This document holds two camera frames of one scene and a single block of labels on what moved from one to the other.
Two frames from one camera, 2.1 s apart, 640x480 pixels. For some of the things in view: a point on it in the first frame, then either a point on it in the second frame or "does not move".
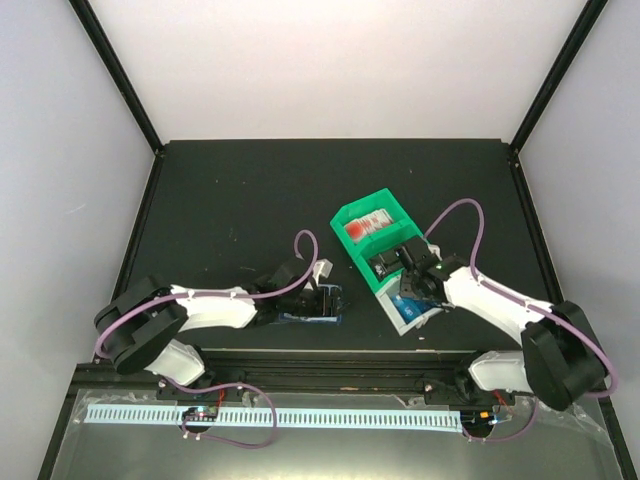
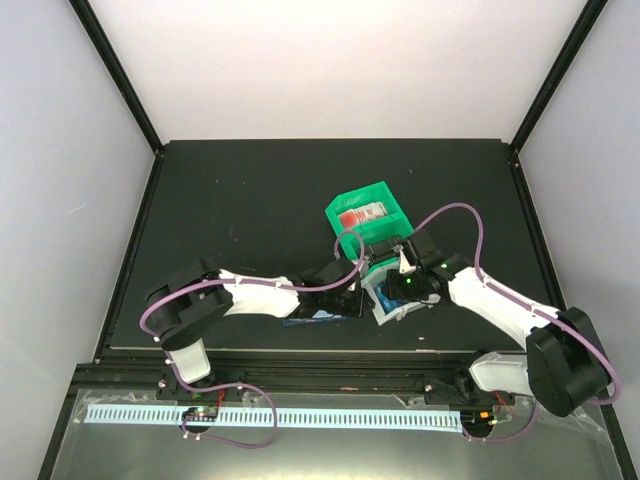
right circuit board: [478, 421] does not move
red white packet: [357, 228] to [349, 218]
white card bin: [385, 297] to [375, 302]
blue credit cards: [411, 308] to [387, 303]
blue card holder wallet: [302, 318] does not move
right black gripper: [406, 286] does not move
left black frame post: [87, 16] does not move
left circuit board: [201, 413] does not move
